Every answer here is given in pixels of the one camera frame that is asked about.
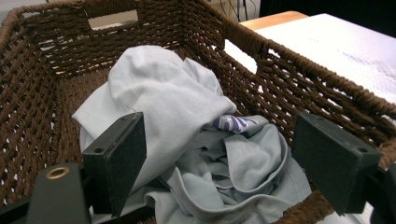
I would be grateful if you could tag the grey t-shirt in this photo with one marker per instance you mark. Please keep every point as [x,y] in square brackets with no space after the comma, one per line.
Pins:
[249,155]

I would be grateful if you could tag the brown wicker basket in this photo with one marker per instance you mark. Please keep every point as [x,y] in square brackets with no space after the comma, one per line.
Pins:
[31,93]

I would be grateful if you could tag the white table cover sheet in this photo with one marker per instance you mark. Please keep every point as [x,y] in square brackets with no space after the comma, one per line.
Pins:
[327,46]

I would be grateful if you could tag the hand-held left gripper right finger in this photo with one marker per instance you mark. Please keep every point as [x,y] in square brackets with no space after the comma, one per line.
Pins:
[333,161]

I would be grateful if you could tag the white garment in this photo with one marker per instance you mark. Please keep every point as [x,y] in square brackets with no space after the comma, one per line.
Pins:
[162,93]

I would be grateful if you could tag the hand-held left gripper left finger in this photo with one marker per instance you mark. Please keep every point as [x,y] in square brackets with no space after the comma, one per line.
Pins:
[115,161]

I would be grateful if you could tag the wooden table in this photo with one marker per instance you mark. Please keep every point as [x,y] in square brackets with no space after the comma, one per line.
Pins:
[274,19]

